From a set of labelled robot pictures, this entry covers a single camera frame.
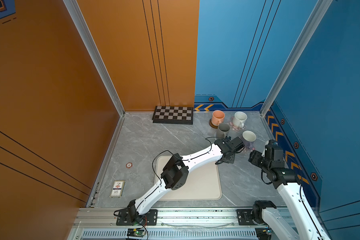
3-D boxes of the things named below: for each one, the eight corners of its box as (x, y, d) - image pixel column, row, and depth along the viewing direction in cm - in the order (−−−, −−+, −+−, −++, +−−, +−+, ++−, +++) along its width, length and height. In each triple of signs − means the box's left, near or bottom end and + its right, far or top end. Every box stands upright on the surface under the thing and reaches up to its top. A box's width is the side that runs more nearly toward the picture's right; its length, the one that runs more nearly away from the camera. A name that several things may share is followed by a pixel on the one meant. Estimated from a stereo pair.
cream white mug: (228, 124, 114) (231, 117, 107) (235, 117, 119) (238, 109, 112) (239, 131, 110) (242, 123, 103) (246, 123, 115) (250, 115, 108)
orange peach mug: (212, 129, 111) (214, 121, 104) (210, 118, 118) (212, 110, 111) (224, 129, 111) (226, 121, 104) (221, 118, 118) (223, 110, 111)
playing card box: (110, 197, 82) (109, 196, 80) (115, 181, 87) (114, 180, 86) (121, 197, 82) (120, 196, 80) (126, 181, 87) (124, 180, 86)
